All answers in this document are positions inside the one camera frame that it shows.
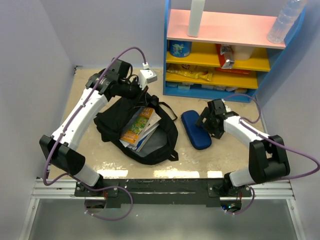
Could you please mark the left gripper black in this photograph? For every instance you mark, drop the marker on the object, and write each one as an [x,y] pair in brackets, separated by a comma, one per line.
[140,94]

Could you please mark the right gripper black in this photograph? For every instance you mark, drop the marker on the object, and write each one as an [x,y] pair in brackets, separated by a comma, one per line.
[215,133]

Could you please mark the blue pencil case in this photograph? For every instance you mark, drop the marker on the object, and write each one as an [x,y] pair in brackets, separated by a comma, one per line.
[198,137]

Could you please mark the white coffee cover book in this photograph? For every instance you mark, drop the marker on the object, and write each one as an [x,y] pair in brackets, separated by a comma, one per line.
[154,123]

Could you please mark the orange treehouse book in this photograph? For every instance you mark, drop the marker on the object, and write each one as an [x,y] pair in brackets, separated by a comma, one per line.
[134,129]

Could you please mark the black student backpack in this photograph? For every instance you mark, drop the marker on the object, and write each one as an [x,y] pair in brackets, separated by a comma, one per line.
[161,144]

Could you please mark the blue cartoon book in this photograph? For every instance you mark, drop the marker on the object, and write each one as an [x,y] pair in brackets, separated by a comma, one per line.
[143,141]

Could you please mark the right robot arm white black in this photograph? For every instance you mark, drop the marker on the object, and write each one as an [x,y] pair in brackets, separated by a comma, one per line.
[267,160]

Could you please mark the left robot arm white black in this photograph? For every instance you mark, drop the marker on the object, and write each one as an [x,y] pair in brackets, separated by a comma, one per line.
[60,148]

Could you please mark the yellow chips bag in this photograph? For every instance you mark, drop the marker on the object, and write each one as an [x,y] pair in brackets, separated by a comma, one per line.
[196,72]

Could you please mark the red flat packet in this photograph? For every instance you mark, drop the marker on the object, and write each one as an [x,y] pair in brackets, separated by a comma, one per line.
[233,71]

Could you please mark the blue round tin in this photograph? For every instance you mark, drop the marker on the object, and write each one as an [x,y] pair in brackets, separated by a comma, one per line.
[180,49]

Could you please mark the colourful wooden shelf unit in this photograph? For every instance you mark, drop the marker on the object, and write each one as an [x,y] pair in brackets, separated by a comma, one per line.
[229,29]

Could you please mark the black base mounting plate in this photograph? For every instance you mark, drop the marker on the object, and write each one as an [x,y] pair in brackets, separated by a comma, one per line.
[164,191]

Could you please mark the white plastic tub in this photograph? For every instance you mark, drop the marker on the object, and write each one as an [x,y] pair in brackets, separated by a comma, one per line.
[242,53]

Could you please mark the white tall bottle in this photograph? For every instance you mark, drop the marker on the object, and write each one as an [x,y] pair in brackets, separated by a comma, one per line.
[195,17]

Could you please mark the clear plastic water bottle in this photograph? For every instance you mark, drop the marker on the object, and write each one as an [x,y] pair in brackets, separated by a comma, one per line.
[285,20]

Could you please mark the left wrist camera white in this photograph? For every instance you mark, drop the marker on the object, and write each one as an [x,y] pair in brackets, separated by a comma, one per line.
[146,76]

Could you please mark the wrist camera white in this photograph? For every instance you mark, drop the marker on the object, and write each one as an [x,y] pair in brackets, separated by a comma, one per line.
[146,76]
[228,110]

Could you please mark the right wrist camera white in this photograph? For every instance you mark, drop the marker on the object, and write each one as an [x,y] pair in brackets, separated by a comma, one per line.
[228,110]

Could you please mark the aluminium rail frame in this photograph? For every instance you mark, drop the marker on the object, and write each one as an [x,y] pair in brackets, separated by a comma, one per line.
[55,213]

